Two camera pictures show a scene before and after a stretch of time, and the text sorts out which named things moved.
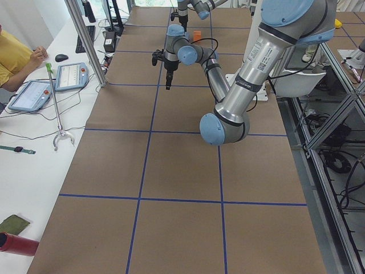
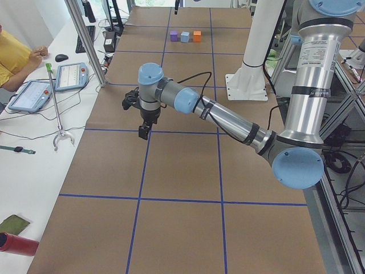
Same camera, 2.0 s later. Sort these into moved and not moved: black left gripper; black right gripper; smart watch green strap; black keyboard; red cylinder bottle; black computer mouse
Moved: black right gripper; black left gripper
Not moved: red cylinder bottle; black keyboard; smart watch green strap; black computer mouse
